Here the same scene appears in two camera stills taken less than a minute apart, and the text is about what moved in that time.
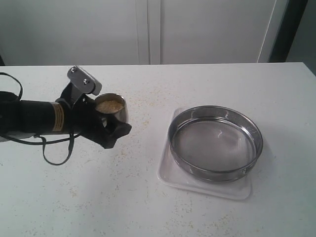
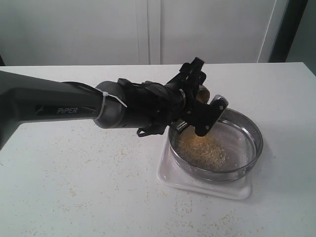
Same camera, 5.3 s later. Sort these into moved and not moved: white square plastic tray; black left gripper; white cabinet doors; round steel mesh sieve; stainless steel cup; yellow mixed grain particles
Moved: black left gripper; stainless steel cup; yellow mixed grain particles
Not moved: white cabinet doors; white square plastic tray; round steel mesh sieve
